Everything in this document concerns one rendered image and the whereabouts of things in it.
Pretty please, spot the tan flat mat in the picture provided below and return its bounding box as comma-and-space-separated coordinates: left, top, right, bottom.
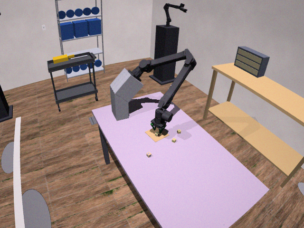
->
145, 128, 169, 142

